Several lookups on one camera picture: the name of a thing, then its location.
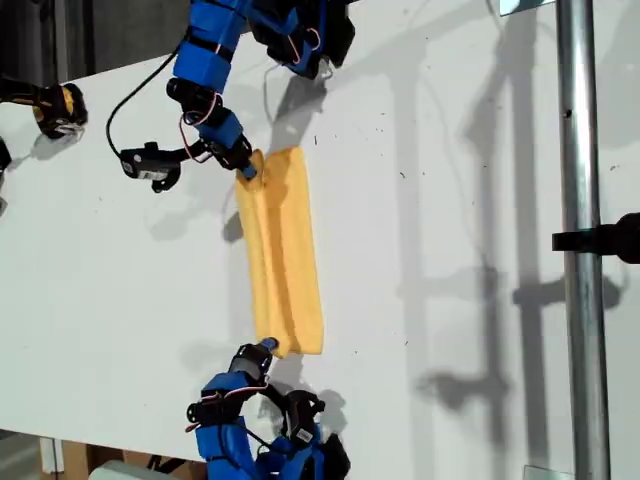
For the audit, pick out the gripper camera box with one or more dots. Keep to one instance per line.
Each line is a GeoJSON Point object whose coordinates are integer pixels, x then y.
{"type": "Point", "coordinates": [300, 417]}
{"type": "Point", "coordinates": [145, 165]}

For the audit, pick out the yellow and black power tool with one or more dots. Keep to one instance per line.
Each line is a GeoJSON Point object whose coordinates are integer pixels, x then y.
{"type": "Point", "coordinates": [60, 107]}

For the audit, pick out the white plastic bin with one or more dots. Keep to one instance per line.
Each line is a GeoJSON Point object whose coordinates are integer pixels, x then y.
{"type": "Point", "coordinates": [117, 472]}

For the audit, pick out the cardboard box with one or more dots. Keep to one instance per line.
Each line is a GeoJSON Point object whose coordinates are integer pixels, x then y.
{"type": "Point", "coordinates": [80, 457]}

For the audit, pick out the yellow towel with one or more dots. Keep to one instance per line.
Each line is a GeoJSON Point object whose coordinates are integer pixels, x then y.
{"type": "Point", "coordinates": [285, 250]}

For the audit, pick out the steel post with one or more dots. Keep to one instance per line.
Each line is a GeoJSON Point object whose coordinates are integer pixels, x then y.
{"type": "Point", "coordinates": [582, 150]}

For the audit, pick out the white table leg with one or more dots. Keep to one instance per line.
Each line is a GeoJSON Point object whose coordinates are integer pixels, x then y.
{"type": "Point", "coordinates": [51, 455]}

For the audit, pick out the black post clamp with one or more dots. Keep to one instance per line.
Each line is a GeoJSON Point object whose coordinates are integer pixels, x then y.
{"type": "Point", "coordinates": [600, 240]}

